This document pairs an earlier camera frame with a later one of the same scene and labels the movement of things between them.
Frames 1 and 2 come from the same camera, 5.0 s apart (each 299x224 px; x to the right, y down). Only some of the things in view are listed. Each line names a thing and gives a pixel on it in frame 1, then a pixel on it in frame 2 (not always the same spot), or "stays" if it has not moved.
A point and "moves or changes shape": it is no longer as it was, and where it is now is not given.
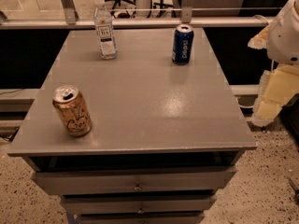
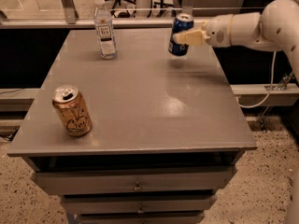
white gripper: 285,39 to 218,32
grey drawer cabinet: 165,140 stays
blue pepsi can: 182,44 moves or changes shape
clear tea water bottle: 103,20 stays
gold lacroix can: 72,110 stays
